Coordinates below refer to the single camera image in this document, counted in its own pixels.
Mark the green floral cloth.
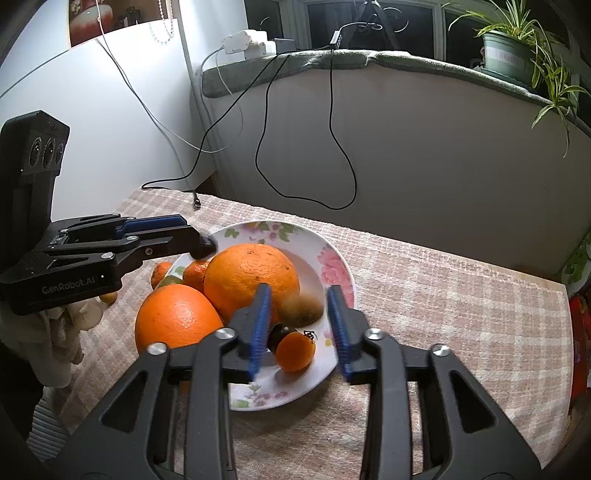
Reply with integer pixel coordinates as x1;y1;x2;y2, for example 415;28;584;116
560;231;591;298

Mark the large orange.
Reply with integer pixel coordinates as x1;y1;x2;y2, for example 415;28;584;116
204;244;302;325
134;283;225;357

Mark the white power strip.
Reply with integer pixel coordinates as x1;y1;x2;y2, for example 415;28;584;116
221;29;278;61

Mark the grey-green ledge cloth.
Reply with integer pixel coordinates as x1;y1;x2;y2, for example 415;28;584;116
202;47;591;139

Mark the potted spider plant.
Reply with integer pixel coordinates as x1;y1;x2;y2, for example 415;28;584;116
441;0;591;160

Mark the white floral plate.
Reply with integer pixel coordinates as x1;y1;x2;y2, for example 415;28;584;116
154;220;357;411

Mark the beige checked tablecloth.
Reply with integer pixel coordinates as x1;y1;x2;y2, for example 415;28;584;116
44;187;573;480

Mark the small mandarin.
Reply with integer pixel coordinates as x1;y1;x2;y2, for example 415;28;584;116
182;259;212;295

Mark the white cable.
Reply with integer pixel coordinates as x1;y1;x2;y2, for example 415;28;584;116
95;0;245;154

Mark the person's left hand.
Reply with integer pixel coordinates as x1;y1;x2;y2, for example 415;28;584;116
0;295;103;391

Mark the window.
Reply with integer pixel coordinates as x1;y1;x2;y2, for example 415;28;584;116
245;0;591;61

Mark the white bead chain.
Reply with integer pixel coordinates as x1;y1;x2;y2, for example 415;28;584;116
148;0;176;45

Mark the person's left forearm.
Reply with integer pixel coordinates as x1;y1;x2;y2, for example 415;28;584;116
25;385;72;462

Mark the red package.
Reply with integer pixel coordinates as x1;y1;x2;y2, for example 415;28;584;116
569;295;591;407

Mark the white panel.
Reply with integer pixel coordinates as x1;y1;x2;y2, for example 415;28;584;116
0;17;204;236

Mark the black cable with plug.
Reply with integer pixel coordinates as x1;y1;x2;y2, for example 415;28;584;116
141;53;280;212

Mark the wall poster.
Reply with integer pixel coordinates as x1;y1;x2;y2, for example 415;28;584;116
68;0;115;48

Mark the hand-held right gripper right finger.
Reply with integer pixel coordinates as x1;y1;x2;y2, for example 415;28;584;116
327;285;543;480

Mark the brown kiwi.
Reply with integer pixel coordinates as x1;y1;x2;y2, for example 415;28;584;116
276;292;325;326

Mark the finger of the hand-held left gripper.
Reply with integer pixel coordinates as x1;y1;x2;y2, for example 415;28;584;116
44;224;206;274
51;213;192;243

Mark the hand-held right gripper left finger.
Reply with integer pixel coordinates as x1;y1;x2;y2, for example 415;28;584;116
48;283;273;480

